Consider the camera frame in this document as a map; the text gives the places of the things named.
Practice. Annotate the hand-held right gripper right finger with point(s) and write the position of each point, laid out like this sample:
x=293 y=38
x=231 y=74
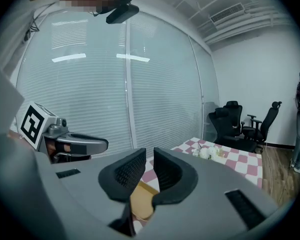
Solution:
x=202 y=196

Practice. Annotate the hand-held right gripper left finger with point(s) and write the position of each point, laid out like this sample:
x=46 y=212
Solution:
x=90 y=184

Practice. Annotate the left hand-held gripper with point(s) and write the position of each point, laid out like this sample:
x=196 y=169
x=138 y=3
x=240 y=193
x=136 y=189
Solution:
x=32 y=124

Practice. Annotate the large yellow tray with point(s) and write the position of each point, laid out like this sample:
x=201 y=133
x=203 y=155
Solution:
x=142 y=201

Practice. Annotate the person's left forearm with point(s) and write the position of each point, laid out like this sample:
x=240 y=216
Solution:
x=13 y=135

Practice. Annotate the person's left hand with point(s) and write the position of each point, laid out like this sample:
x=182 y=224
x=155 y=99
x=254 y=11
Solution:
x=66 y=148

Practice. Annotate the white flowers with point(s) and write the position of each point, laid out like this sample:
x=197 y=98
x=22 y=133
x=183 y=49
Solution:
x=207 y=152

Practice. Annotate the table with checkered tablecloth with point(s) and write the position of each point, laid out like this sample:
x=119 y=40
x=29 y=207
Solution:
x=240 y=159

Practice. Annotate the black office chair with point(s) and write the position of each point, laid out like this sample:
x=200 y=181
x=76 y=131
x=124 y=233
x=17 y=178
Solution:
x=222 y=129
x=233 y=109
x=267 y=126

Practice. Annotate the person's white shirt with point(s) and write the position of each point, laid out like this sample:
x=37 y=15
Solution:
x=2 y=104

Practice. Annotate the white ceiling air vent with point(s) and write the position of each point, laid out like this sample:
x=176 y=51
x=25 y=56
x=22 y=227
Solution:
x=227 y=12

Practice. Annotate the black head camera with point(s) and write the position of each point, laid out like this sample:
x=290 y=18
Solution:
x=122 y=12

